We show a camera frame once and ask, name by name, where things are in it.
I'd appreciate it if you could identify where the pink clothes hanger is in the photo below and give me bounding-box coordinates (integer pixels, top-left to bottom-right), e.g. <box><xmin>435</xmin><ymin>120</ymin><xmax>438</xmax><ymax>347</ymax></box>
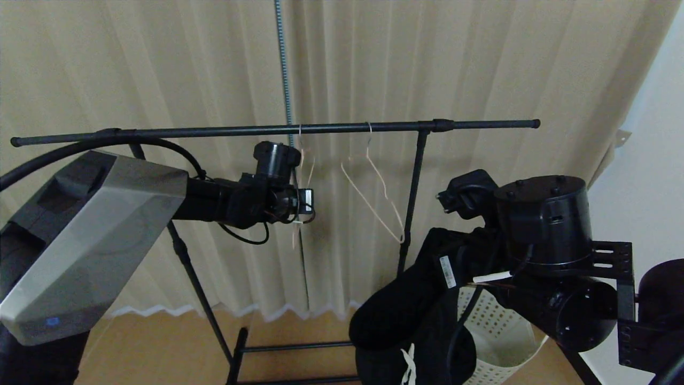
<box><xmin>291</xmin><ymin>124</ymin><xmax>317</xmax><ymax>251</ymax></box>
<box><xmin>341</xmin><ymin>122</ymin><xmax>406</xmax><ymax>245</ymax></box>

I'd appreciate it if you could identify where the beige curtain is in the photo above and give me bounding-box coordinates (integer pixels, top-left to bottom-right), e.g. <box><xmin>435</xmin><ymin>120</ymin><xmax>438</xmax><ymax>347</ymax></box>
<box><xmin>0</xmin><ymin>0</ymin><xmax>682</xmax><ymax>321</ymax></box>

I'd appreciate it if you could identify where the white laundry basket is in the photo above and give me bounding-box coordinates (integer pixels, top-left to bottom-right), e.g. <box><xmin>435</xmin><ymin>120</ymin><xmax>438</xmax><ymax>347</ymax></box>
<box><xmin>457</xmin><ymin>286</ymin><xmax>551</xmax><ymax>385</ymax></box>

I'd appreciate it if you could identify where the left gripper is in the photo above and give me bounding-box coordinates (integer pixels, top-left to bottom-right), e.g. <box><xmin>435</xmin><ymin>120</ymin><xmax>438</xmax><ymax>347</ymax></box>
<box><xmin>267</xmin><ymin>179</ymin><xmax>301</xmax><ymax>223</ymax></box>

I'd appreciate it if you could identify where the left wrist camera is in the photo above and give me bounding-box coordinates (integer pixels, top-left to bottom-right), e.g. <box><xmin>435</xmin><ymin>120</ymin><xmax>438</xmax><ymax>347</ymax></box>
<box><xmin>296</xmin><ymin>187</ymin><xmax>317</xmax><ymax>215</ymax></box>

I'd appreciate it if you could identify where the black garment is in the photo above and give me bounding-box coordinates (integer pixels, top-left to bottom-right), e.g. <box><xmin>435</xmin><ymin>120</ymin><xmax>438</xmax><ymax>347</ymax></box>
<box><xmin>348</xmin><ymin>227</ymin><xmax>535</xmax><ymax>385</ymax></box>

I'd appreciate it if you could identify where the black clothes rack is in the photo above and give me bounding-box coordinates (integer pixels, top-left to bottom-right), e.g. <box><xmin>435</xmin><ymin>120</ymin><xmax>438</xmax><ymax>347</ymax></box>
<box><xmin>10</xmin><ymin>119</ymin><xmax>541</xmax><ymax>385</ymax></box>

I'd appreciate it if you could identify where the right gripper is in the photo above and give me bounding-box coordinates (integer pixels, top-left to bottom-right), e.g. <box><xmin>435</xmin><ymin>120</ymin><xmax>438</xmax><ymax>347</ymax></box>
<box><xmin>427</xmin><ymin>231</ymin><xmax>514</xmax><ymax>294</ymax></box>

